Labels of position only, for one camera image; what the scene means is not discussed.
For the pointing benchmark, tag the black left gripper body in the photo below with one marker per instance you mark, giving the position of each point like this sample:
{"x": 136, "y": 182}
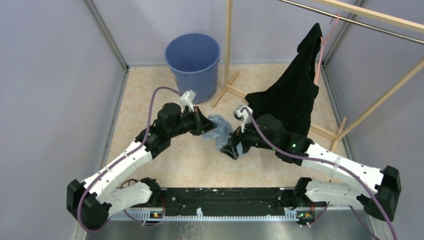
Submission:
{"x": 190, "y": 122}

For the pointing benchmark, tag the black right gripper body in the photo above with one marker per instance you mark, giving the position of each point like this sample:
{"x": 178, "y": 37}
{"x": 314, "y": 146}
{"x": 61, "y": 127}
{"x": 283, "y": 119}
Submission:
{"x": 250, "y": 138}

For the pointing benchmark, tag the light blue trash bag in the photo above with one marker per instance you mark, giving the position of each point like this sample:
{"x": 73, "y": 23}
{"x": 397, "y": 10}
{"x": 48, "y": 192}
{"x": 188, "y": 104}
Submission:
{"x": 220, "y": 134}

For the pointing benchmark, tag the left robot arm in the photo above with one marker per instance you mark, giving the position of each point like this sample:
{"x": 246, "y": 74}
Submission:
{"x": 95, "y": 199}

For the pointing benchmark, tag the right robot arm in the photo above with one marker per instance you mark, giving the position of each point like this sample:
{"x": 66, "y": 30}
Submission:
{"x": 374, "y": 189}

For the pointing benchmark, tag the blue plastic trash bin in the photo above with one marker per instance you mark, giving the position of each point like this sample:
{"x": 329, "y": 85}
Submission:
{"x": 194, "y": 62}

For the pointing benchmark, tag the black hanging garment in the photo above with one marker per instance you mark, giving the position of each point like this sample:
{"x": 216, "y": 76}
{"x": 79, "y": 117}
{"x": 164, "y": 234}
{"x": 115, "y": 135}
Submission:
{"x": 291, "y": 98}

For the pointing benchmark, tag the metal hanging rod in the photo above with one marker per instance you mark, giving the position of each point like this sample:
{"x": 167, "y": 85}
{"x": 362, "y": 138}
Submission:
{"x": 354, "y": 22}

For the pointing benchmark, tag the pink clothes hanger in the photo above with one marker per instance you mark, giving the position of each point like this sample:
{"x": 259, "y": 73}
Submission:
{"x": 323, "y": 44}

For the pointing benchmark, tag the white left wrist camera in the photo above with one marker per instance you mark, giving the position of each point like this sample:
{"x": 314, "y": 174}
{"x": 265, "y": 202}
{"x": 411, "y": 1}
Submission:
{"x": 186, "y": 99}

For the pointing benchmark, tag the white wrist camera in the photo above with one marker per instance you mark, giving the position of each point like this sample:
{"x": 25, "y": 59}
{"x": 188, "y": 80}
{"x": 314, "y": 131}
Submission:
{"x": 186, "y": 99}
{"x": 243, "y": 113}

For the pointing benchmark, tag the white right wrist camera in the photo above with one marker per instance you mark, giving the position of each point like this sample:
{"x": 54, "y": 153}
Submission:
{"x": 243, "y": 113}

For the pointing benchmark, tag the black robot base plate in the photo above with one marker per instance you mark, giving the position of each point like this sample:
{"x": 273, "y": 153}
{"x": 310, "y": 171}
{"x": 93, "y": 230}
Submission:
{"x": 228, "y": 202}

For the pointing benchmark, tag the white slotted cable duct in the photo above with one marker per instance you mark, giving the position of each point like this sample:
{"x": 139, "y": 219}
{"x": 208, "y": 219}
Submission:
{"x": 148, "y": 216}

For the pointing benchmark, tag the wooden clothes rack frame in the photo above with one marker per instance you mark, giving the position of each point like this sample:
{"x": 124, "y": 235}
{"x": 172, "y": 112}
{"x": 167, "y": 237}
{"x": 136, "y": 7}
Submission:
{"x": 362, "y": 67}

